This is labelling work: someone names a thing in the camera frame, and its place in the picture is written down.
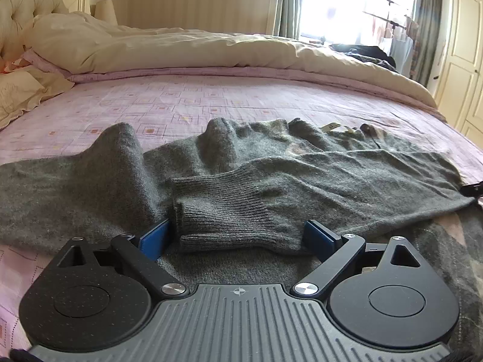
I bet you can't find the grey argyle knit sweater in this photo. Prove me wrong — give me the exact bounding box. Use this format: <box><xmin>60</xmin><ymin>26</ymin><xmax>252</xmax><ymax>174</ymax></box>
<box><xmin>1</xmin><ymin>119</ymin><xmax>482</xmax><ymax>341</ymax></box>

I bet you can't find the clothes drying rack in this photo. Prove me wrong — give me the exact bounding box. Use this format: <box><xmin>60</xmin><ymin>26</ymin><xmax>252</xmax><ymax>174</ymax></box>
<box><xmin>363</xmin><ymin>0</ymin><xmax>414</xmax><ymax>78</ymax></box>

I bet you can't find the dark clothes pile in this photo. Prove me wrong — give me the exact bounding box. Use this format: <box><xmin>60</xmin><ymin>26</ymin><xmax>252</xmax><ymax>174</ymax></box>
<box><xmin>330</xmin><ymin>43</ymin><xmax>397</xmax><ymax>72</ymax></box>

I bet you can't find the cream wardrobe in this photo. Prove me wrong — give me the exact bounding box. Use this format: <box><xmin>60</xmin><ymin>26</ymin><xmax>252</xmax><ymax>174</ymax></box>
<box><xmin>436</xmin><ymin>0</ymin><xmax>482</xmax><ymax>147</ymax></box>

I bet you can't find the pink patterned bed sheet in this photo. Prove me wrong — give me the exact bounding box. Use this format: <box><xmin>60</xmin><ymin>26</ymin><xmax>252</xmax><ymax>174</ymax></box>
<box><xmin>1</xmin><ymin>75</ymin><xmax>482</xmax><ymax>356</ymax></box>

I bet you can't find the right grey-green curtain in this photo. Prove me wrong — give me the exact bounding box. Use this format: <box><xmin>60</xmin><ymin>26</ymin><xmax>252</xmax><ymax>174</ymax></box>
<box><xmin>410</xmin><ymin>0</ymin><xmax>443</xmax><ymax>87</ymax></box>

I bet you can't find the grey-green curtain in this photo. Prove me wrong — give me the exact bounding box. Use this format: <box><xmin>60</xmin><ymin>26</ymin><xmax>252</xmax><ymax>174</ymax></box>
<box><xmin>273</xmin><ymin>0</ymin><xmax>302</xmax><ymax>39</ymax></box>
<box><xmin>410</xmin><ymin>0</ymin><xmax>443</xmax><ymax>87</ymax></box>

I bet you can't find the cream pillow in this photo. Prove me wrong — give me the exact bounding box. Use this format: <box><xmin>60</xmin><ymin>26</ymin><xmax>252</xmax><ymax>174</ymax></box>
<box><xmin>0</xmin><ymin>65</ymin><xmax>74</xmax><ymax>129</ymax></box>

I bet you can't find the cream folded duvet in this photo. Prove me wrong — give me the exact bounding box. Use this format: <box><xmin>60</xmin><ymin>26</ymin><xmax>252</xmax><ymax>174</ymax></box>
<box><xmin>21</xmin><ymin>12</ymin><xmax>436</xmax><ymax>107</ymax></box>

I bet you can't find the left grey-green curtain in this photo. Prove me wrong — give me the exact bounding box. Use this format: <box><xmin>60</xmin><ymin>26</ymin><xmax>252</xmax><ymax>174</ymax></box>
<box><xmin>273</xmin><ymin>0</ymin><xmax>302</xmax><ymax>39</ymax></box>

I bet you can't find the cream bedside lamp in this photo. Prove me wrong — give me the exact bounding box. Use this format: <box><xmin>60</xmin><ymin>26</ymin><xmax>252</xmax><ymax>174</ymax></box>
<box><xmin>94</xmin><ymin>0</ymin><xmax>118</xmax><ymax>25</ymax></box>

